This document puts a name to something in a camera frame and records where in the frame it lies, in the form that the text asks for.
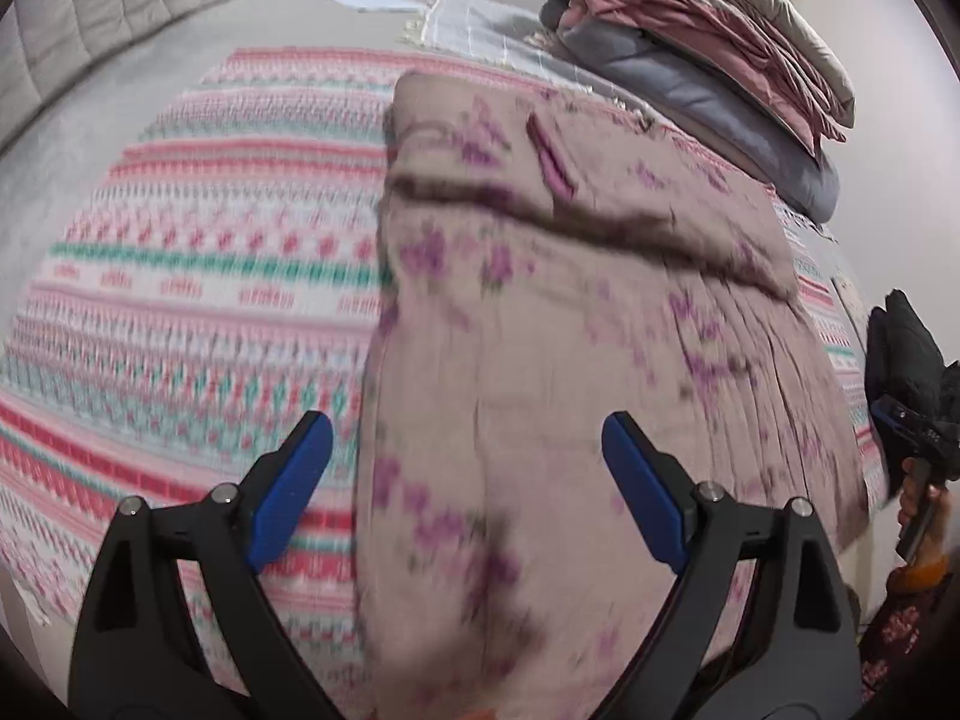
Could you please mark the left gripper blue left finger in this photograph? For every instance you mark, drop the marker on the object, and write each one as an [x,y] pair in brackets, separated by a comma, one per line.
[136,653]

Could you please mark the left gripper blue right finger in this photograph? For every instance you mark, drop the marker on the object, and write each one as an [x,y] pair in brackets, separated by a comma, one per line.
[757,624]

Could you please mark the floral quilted padded jacket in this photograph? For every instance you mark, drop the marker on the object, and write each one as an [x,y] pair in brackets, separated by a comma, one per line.
[555,260]

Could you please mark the person right hand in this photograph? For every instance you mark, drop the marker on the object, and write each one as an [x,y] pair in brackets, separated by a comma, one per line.
[915,502]

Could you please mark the grey folded blanket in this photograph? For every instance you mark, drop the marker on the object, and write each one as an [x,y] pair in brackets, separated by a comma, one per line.
[701,102]

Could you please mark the patterned pink green blanket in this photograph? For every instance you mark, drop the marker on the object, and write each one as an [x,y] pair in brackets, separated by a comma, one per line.
[226,277]

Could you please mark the grey bed sheet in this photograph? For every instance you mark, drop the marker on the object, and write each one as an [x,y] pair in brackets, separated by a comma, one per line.
[50,170]

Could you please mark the pink folded quilt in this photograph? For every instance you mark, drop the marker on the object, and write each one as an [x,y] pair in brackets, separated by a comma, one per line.
[752,54]

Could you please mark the grey quilted headboard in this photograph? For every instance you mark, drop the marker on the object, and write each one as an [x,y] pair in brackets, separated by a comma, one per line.
[105,7]

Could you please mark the white paper sheet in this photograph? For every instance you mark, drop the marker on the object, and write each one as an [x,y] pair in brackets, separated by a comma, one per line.
[386,6]

